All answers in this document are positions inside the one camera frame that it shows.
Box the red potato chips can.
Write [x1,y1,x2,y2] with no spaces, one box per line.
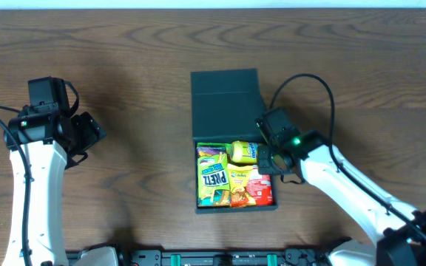
[246,166,274,205]

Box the yellow Mentos candy bottle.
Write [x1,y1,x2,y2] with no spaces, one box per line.
[230,140,258,164]

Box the yellow Julies biscuit packet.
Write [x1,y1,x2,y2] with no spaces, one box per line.
[227,164,256,208]

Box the green Pretz snack box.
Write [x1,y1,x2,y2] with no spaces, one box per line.
[197,146,231,208]

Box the black gift box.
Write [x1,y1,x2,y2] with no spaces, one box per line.
[191,69,278,214]

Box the Haribo worms candy bag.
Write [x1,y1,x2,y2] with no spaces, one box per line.
[196,143,231,149]

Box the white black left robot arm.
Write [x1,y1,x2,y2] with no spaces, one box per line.
[3,104,118,265]

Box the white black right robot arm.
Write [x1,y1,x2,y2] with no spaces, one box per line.
[260,127,426,265]

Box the black mounting rail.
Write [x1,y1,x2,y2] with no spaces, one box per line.
[99,243,357,266]

